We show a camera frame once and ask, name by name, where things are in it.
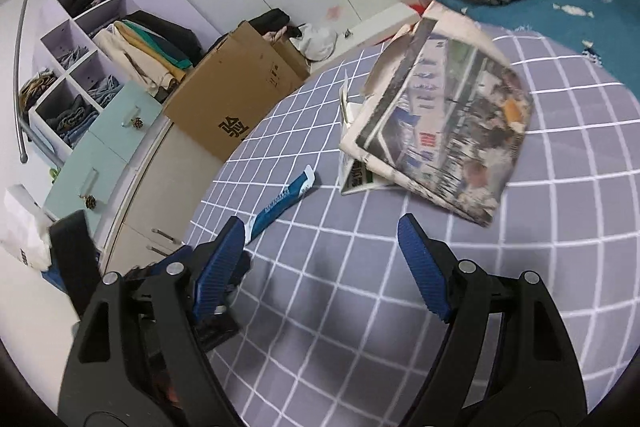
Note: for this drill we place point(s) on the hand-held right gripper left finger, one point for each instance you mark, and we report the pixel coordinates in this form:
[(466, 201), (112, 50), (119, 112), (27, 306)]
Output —
[(220, 257)]

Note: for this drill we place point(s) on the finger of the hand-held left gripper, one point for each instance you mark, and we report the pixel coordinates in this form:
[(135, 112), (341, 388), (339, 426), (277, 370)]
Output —
[(185, 254), (222, 334)]

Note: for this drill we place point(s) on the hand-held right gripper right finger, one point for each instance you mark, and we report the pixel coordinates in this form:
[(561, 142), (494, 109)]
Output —
[(420, 267)]

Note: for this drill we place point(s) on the blue wrapper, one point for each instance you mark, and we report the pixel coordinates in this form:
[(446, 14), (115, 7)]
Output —
[(285, 202)]

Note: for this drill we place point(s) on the newspaper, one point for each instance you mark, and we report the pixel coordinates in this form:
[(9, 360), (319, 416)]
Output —
[(450, 122)]

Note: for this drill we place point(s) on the brown pine cone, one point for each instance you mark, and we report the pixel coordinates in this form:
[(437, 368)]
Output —
[(138, 123), (91, 202)]

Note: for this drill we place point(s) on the white printed bag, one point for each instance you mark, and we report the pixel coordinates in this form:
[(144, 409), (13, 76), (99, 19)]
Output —
[(22, 227)]

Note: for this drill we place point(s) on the beige curved cabinet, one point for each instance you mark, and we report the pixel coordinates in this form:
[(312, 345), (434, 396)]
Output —
[(150, 197)]

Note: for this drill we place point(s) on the small green plant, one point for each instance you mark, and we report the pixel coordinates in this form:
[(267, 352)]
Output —
[(52, 175)]

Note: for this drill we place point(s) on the white paper carton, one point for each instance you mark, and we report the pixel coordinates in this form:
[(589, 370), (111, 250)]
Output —
[(352, 179)]

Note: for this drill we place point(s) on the light green drawer unit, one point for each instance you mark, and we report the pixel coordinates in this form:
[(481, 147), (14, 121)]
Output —
[(115, 132)]

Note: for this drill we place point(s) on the folded jeans stack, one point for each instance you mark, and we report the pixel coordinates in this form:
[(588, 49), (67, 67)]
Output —
[(75, 55), (72, 119), (105, 89)]

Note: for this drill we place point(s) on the grey grid tablecloth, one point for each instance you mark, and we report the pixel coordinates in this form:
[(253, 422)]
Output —
[(550, 157)]

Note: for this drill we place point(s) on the multicoloured folded clothes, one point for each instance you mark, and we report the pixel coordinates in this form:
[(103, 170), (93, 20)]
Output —
[(37, 89)]

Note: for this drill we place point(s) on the large cardboard box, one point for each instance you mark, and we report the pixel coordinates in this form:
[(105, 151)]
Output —
[(235, 77)]

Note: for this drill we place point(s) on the yellow hanging garment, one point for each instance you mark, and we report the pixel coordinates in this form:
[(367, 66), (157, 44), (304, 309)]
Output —
[(167, 59)]

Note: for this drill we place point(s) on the green hanging garment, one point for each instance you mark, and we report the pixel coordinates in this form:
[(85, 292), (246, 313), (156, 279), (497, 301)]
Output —
[(176, 55)]

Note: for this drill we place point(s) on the cream hanging jacket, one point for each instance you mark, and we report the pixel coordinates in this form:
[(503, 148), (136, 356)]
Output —
[(130, 52)]

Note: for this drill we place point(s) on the black hanging garment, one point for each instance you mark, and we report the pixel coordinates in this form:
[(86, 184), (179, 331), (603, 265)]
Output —
[(170, 32)]

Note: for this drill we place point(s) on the white cubby shelf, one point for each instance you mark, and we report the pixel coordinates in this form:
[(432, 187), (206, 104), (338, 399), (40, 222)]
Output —
[(55, 29)]

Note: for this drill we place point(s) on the white plastic bag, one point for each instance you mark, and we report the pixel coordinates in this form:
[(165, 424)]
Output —
[(315, 42)]

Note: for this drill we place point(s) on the black cloth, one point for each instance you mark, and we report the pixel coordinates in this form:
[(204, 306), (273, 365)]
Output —
[(270, 19)]

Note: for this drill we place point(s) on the pale pink butterfly sticker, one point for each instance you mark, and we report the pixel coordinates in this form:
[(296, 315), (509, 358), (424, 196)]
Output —
[(333, 12)]

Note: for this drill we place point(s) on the teal bedsheet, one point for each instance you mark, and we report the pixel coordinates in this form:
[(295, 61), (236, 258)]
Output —
[(525, 17)]

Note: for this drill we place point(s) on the white candy wrapper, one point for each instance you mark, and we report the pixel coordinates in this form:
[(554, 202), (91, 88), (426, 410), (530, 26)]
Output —
[(572, 9)]

